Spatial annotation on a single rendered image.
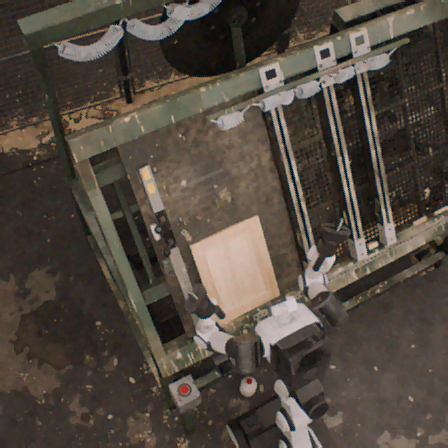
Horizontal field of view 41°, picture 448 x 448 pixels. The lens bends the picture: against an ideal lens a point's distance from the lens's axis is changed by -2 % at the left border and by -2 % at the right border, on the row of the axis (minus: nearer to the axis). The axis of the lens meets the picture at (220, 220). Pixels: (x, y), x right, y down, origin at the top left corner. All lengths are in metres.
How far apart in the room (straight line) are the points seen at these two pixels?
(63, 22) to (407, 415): 3.06
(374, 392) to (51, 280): 2.30
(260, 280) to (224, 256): 0.26
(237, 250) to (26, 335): 1.79
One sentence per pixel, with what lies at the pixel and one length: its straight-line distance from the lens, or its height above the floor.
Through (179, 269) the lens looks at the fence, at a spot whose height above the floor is 1.23.
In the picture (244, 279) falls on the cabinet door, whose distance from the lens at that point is 3.13.
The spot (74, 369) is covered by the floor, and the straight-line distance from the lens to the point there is 4.13.
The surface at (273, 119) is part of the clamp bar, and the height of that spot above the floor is 1.67.
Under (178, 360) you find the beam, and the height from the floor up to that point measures 0.86.
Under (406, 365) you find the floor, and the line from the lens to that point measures 4.26.
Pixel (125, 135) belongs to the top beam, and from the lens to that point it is 2.61.
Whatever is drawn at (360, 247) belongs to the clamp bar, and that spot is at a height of 0.99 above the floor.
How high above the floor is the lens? 3.87
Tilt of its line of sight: 59 degrees down
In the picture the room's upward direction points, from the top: 2 degrees clockwise
